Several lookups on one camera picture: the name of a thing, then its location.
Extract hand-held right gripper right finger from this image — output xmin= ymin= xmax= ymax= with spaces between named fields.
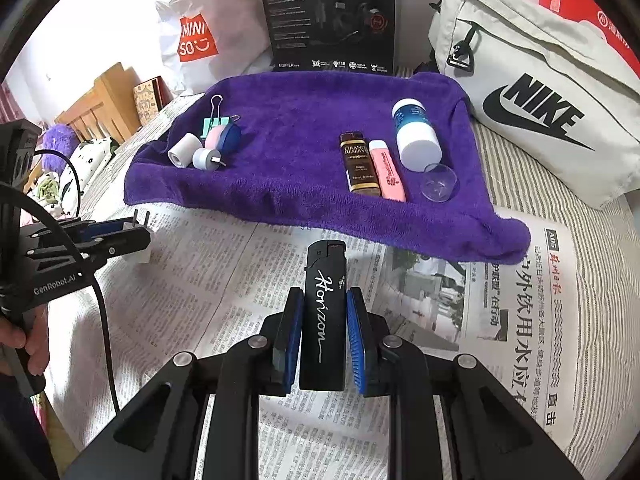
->
xmin=346 ymin=287 xmax=586 ymax=480

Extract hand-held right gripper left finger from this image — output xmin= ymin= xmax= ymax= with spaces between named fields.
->
xmin=62 ymin=287 xmax=305 ymax=480

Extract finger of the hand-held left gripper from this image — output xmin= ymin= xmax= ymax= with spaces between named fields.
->
xmin=30 ymin=220 xmax=136 ymax=246
xmin=25 ymin=230 xmax=152 ymax=267

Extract black lighter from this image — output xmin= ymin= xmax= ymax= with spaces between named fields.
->
xmin=298 ymin=240 xmax=348 ymax=393

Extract white tape roll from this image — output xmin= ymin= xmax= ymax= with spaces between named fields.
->
xmin=167 ymin=132 xmax=203 ymax=169

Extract pale grey round adapter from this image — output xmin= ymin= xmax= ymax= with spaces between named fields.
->
xmin=191 ymin=146 xmax=227 ymax=172

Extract green binder clip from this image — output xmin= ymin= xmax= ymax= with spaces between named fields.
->
xmin=201 ymin=95 xmax=241 ymax=141

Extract pink and blue eraser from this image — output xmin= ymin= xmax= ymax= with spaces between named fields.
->
xmin=205 ymin=122 xmax=243 ymax=153

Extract pink flashlight earpick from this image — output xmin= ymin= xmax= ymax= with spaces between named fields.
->
xmin=368 ymin=139 xmax=408 ymax=202

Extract dark brown gold tube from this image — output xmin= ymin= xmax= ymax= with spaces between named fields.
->
xmin=339 ymin=132 xmax=382 ymax=195

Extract clear plastic cap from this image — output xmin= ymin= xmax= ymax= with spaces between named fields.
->
xmin=420 ymin=162 xmax=459 ymax=204

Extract blue and white pill bottle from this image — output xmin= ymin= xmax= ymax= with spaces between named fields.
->
xmin=391 ymin=98 xmax=443 ymax=172

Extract person's left hand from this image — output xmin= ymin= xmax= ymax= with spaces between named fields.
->
xmin=0 ymin=305 xmax=51 ymax=376

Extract green plush toy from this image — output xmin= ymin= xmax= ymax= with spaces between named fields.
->
xmin=30 ymin=172 xmax=63 ymax=203

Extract white spotted cloth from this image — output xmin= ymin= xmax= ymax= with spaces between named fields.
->
xmin=65 ymin=137 xmax=121 ymax=211

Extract purple plush toy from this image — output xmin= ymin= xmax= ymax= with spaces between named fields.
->
xmin=40 ymin=124 xmax=81 ymax=173

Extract wooden headboard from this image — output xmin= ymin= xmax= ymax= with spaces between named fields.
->
xmin=55 ymin=62 xmax=143 ymax=146

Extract brown patterned box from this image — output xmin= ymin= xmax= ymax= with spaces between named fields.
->
xmin=132 ymin=76 xmax=173 ymax=126

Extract newspaper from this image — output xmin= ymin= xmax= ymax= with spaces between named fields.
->
xmin=75 ymin=200 xmax=581 ymax=480

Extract purple towel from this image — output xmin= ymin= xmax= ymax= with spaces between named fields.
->
xmin=123 ymin=71 xmax=532 ymax=266

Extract white plastic shopping bag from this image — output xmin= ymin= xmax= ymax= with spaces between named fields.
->
xmin=157 ymin=0 xmax=276 ymax=97

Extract black headphone box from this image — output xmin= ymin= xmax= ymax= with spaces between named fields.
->
xmin=255 ymin=0 xmax=397 ymax=77

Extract grey waist bag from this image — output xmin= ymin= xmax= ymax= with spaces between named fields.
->
xmin=428 ymin=0 xmax=640 ymax=210

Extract thick black cable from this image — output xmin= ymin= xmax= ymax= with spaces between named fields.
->
xmin=0 ymin=182 xmax=123 ymax=413

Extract thin black cable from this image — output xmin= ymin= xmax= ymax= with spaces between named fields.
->
xmin=34 ymin=149 xmax=83 ymax=218

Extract red paper bag white handles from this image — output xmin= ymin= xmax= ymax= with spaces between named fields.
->
xmin=539 ymin=0 xmax=633 ymax=53

